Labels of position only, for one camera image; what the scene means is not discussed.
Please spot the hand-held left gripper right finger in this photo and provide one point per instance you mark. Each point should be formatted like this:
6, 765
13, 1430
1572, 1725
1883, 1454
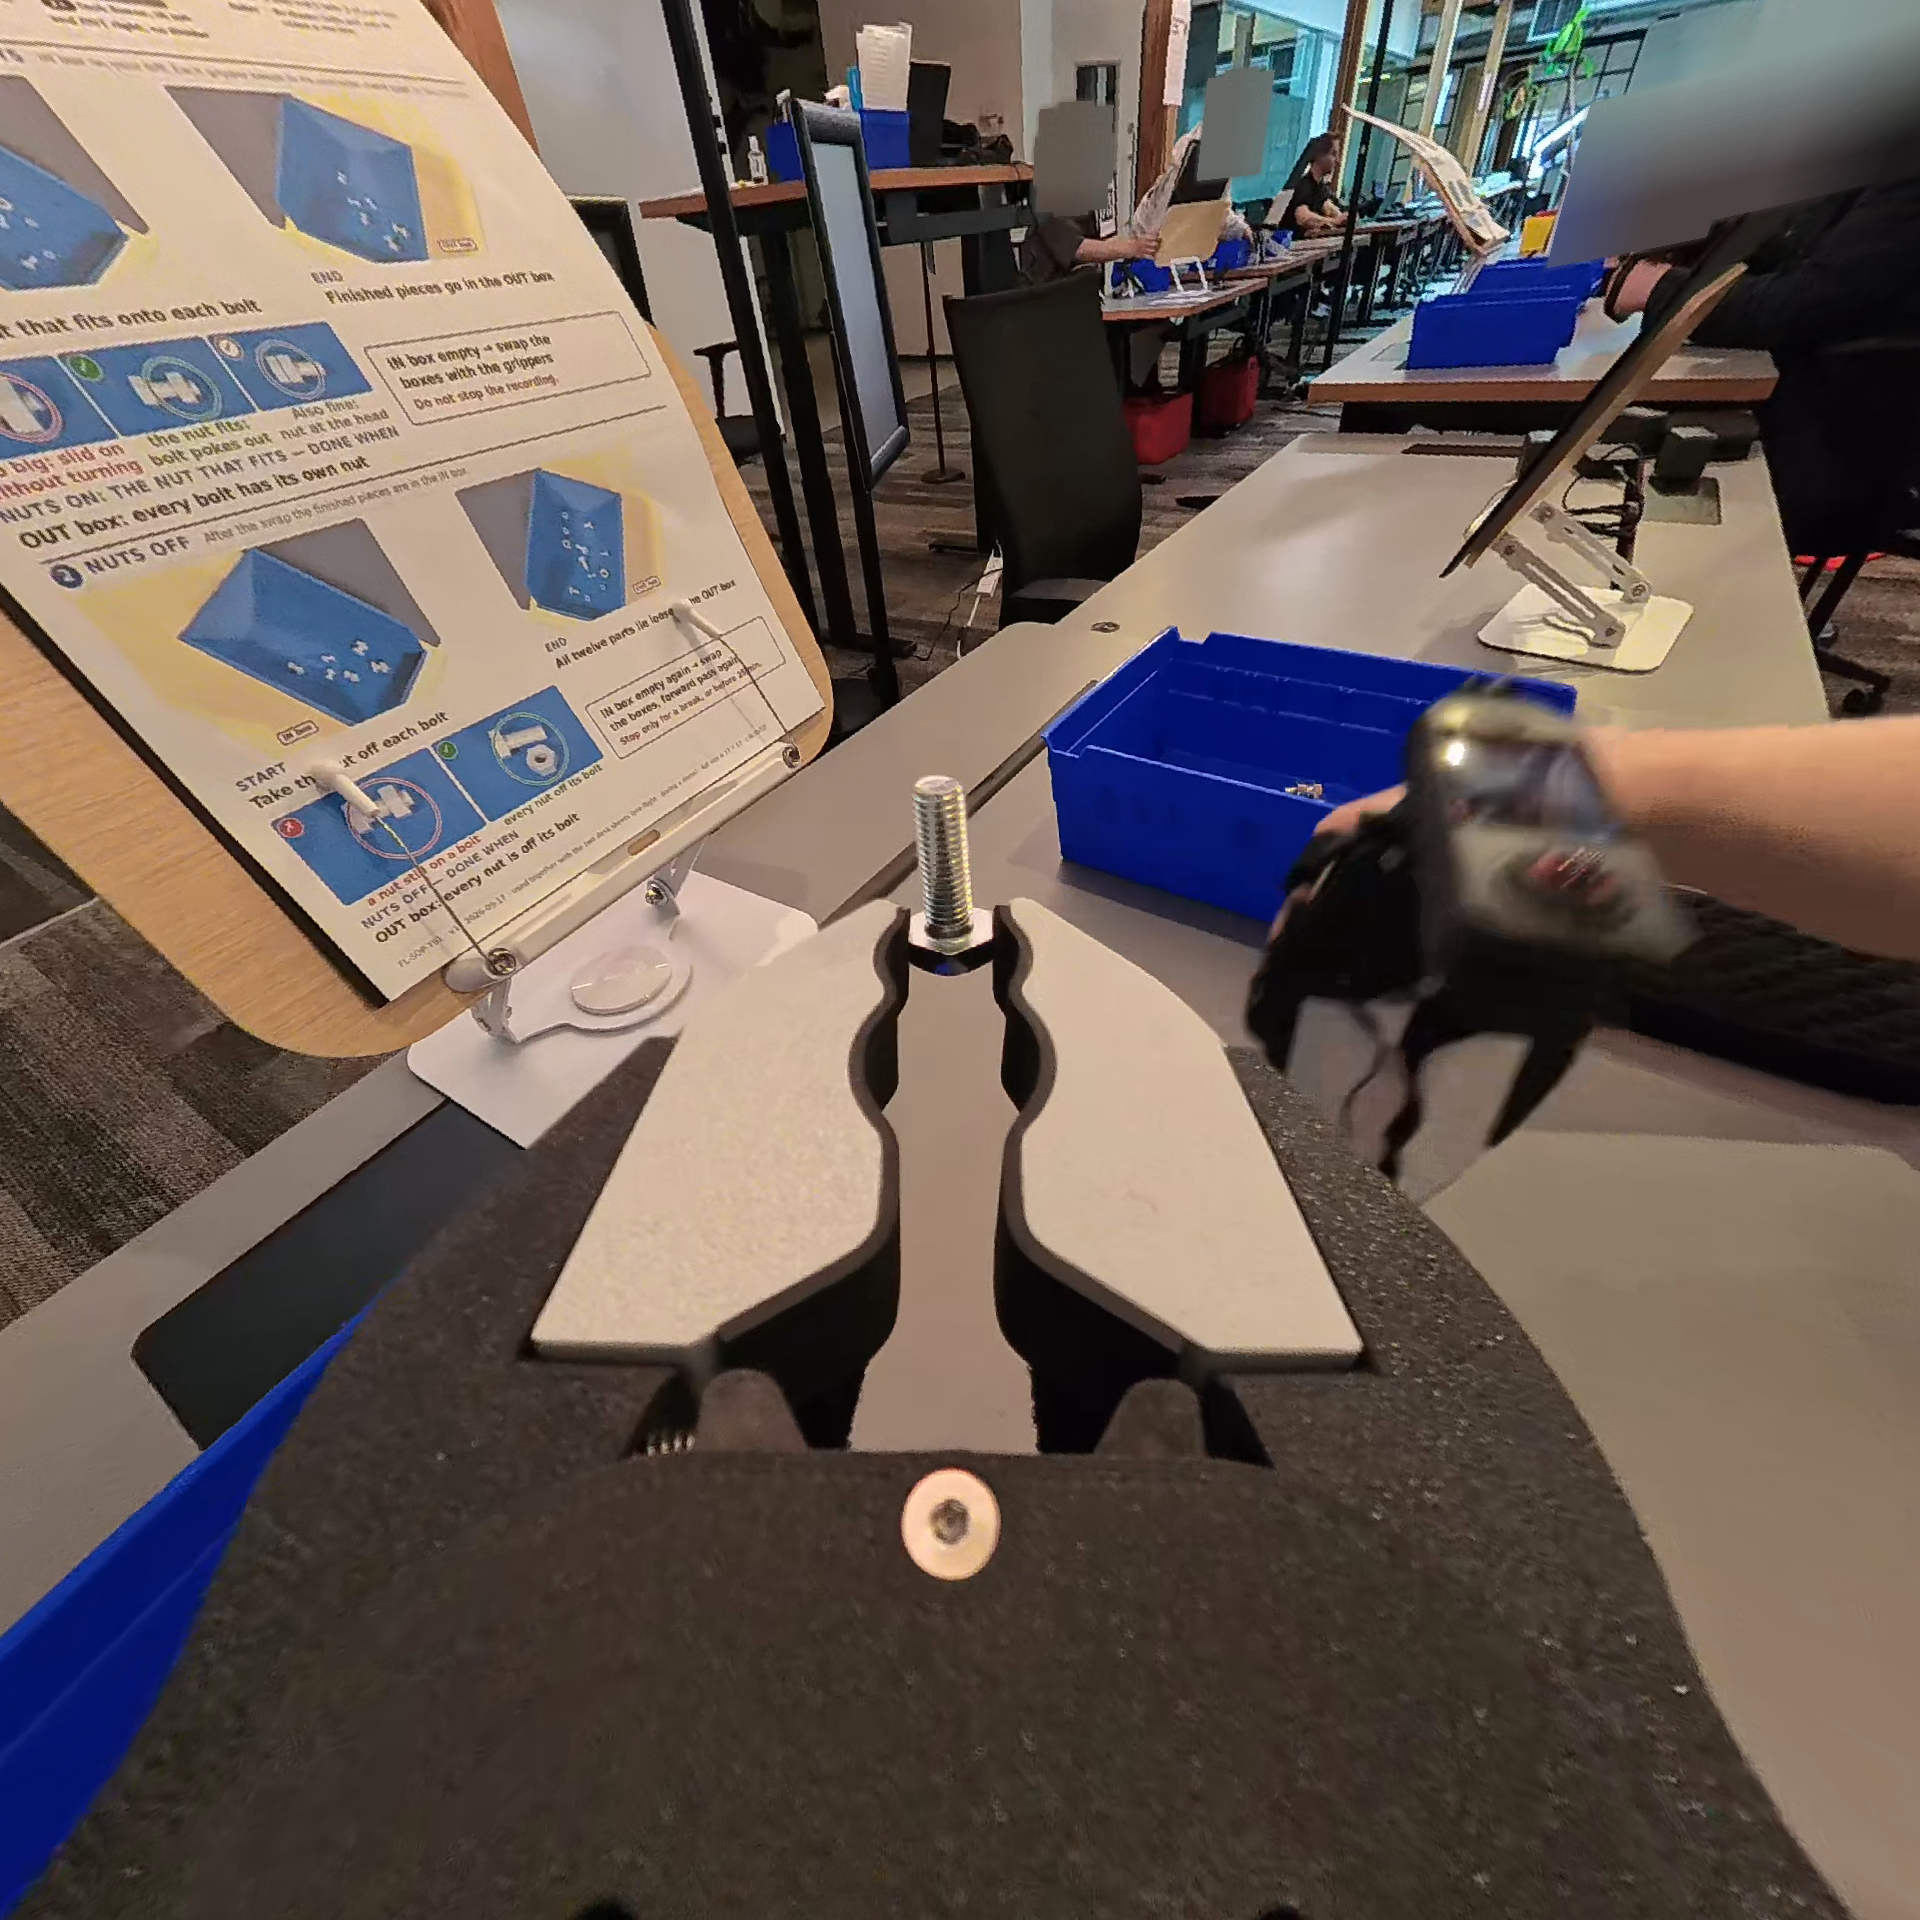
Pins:
1171, 1185

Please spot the blue storage bin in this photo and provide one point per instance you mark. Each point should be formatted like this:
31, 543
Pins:
886, 137
1501, 323

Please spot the wooden display board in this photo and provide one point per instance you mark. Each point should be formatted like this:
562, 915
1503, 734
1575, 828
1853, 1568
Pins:
1621, 405
119, 870

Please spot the white board stand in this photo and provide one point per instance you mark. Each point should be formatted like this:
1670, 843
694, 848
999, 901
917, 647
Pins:
720, 931
1589, 622

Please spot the blue plastic bin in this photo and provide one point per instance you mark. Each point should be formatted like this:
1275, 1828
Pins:
91, 1651
1171, 796

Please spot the red storage bin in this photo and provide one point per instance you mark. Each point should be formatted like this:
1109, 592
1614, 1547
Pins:
1158, 430
1231, 399

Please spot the black pole stand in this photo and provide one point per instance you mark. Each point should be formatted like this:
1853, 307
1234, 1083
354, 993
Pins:
720, 224

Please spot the wooden column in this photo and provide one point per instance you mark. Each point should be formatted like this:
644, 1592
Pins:
474, 60
1163, 76

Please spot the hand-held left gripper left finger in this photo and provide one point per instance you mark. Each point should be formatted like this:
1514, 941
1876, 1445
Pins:
720, 1185

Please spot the white box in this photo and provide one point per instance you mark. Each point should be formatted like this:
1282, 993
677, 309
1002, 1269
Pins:
886, 67

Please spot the printed instruction sheet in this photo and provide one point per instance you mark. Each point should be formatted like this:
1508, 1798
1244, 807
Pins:
375, 524

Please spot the black office chair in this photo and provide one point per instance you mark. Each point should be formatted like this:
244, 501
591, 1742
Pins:
743, 405
1050, 452

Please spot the black desk mat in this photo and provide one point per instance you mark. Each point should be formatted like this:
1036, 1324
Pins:
300, 1276

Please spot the black monitor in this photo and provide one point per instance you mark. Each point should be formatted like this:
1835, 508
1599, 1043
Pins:
608, 254

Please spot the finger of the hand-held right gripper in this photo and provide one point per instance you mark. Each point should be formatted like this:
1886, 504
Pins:
1406, 1096
1359, 1073

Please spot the person's right hand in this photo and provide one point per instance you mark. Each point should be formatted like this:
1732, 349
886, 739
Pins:
1359, 821

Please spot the padded chair armrest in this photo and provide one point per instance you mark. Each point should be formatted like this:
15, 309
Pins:
1800, 990

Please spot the black framed floor sign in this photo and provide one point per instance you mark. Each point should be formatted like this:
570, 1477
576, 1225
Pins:
855, 300

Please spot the wooden top desk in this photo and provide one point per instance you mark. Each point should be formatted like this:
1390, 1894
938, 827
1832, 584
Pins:
839, 189

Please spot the person's right forearm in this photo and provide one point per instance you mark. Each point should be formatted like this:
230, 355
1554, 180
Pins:
1771, 811

